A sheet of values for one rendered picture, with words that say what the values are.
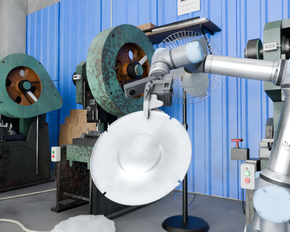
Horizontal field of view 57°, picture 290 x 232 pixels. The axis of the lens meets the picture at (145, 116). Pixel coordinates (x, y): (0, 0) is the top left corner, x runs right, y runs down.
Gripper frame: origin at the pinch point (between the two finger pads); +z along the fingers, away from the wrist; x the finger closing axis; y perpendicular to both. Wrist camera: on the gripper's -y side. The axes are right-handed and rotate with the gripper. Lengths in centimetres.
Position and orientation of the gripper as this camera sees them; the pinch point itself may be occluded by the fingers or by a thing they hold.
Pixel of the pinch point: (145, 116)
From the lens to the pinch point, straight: 81.6
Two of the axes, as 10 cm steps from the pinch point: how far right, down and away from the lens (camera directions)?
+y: 9.8, -0.1, -2.0
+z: -1.4, 6.9, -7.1
